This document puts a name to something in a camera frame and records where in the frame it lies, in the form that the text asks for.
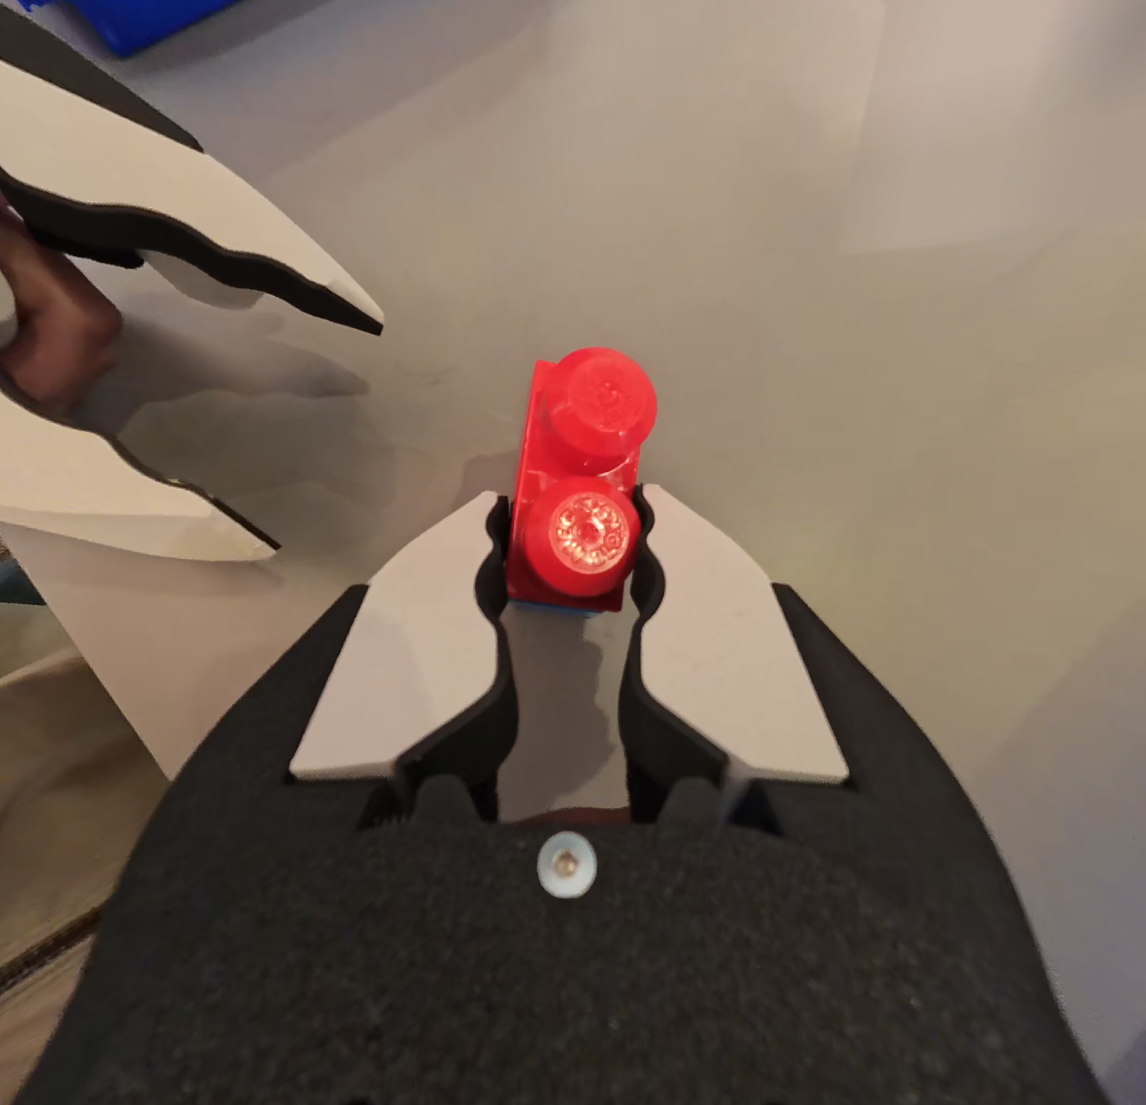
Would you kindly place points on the blue single-stud block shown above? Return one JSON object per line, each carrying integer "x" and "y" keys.
{"x": 572, "y": 609}

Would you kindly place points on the person's left hand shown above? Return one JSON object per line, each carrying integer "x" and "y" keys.
{"x": 62, "y": 334}

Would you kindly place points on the red two-stud block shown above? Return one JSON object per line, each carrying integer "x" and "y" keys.
{"x": 582, "y": 532}

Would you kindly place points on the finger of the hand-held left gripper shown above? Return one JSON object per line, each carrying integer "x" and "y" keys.
{"x": 161, "y": 183}
{"x": 107, "y": 496}

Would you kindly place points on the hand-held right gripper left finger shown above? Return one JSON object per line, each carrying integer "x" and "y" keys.
{"x": 403, "y": 675}

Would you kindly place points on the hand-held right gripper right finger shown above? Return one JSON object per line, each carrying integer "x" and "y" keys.
{"x": 734, "y": 675}

